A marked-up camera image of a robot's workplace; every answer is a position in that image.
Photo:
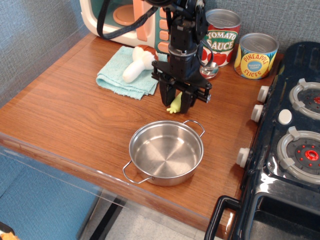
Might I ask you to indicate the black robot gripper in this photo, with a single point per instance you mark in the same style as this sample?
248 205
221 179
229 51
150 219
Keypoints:
180 67

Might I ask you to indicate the spoon with yellow-green handle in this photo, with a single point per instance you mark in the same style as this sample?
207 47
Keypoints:
176 103

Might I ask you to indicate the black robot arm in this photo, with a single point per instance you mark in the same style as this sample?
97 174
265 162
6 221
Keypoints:
187 25

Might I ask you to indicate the silver steel pot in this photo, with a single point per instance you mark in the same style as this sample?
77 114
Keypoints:
166 152

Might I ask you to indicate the white brown toy mushroom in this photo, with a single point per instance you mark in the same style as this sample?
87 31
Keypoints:
143 57

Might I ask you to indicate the toy microwave teal and cream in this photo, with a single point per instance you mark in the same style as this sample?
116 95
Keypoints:
122 13

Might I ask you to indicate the light teal folded cloth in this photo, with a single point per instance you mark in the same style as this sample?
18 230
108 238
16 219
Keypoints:
110 76

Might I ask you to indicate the tomato sauce can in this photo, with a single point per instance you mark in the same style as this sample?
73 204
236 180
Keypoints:
223 30

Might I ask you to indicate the pineapple slices can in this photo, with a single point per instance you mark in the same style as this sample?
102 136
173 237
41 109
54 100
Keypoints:
255 56

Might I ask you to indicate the black toy stove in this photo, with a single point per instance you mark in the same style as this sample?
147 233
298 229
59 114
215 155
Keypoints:
280 187

